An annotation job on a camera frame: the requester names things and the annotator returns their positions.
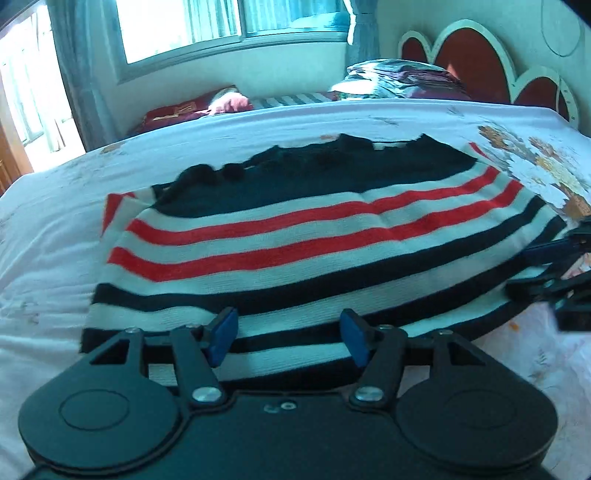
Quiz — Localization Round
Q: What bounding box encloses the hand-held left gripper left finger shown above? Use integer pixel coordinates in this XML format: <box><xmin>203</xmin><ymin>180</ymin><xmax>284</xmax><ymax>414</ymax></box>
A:
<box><xmin>88</xmin><ymin>307</ymin><xmax>238</xmax><ymax>409</ymax></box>

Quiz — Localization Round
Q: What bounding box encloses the pink cloth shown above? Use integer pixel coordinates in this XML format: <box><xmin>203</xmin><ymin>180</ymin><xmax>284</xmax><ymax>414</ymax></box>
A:
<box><xmin>208</xmin><ymin>90</ymin><xmax>254</xmax><ymax>114</ymax></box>

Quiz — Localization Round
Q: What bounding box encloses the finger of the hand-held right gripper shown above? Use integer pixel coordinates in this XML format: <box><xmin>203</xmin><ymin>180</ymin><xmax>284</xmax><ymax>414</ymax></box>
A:
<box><xmin>505</xmin><ymin>276</ymin><xmax>591</xmax><ymax>303</ymax></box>
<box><xmin>522</xmin><ymin>226</ymin><xmax>591</xmax><ymax>264</ymax></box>

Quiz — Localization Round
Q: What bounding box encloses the red scalloped headboard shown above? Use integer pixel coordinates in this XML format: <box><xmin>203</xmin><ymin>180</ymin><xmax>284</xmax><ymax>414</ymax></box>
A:
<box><xmin>398</xmin><ymin>18</ymin><xmax>580</xmax><ymax>127</ymax></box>

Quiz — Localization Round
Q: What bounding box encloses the striped knit sweater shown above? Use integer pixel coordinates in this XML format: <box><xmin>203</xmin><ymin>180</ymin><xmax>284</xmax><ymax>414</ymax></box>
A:
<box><xmin>81</xmin><ymin>133</ymin><xmax>568</xmax><ymax>388</ymax></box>

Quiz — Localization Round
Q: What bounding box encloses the bed with floral sheet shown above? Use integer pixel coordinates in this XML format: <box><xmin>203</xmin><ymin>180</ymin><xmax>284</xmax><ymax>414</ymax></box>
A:
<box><xmin>0</xmin><ymin>97</ymin><xmax>591</xmax><ymax>480</ymax></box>

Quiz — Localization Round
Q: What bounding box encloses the striped mattress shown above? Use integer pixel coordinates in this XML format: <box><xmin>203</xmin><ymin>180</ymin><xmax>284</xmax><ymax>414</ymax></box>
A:
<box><xmin>249</xmin><ymin>90</ymin><xmax>342</xmax><ymax>110</ymax></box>

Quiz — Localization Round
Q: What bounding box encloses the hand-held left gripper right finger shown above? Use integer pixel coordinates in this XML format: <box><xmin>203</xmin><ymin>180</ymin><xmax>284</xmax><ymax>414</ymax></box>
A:
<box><xmin>339</xmin><ymin>308</ymin><xmax>485</xmax><ymax>411</ymax></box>

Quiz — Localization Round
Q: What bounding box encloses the blue curtain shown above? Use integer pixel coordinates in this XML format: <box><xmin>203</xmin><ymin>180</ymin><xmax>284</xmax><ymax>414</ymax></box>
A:
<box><xmin>48</xmin><ymin>0</ymin><xmax>116</xmax><ymax>151</ymax></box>
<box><xmin>344</xmin><ymin>0</ymin><xmax>382</xmax><ymax>47</ymax></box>

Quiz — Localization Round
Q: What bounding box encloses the sliding glass window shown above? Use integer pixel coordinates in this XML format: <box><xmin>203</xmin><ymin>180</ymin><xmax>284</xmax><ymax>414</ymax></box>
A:
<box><xmin>115</xmin><ymin>0</ymin><xmax>352</xmax><ymax>84</ymax></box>

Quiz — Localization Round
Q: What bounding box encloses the brown wooden door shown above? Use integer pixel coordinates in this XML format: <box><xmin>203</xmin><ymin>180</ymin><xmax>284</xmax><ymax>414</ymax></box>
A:
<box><xmin>0</xmin><ymin>124</ymin><xmax>21</xmax><ymax>195</ymax></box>

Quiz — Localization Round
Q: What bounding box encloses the thin charging cable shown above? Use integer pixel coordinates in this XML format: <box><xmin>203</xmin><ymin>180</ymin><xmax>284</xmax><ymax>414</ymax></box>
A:
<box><xmin>540</xmin><ymin>0</ymin><xmax>585</xmax><ymax>58</ymax></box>

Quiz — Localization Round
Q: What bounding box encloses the pile of folded clothes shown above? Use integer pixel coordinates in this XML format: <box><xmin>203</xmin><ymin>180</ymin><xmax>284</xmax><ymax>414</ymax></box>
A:
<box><xmin>329</xmin><ymin>59</ymin><xmax>472</xmax><ymax>102</ymax></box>

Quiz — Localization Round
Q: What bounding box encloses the dark red pillow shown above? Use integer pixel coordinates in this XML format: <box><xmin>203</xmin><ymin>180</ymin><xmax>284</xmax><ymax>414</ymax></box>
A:
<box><xmin>143</xmin><ymin>85</ymin><xmax>254</xmax><ymax>126</ymax></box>

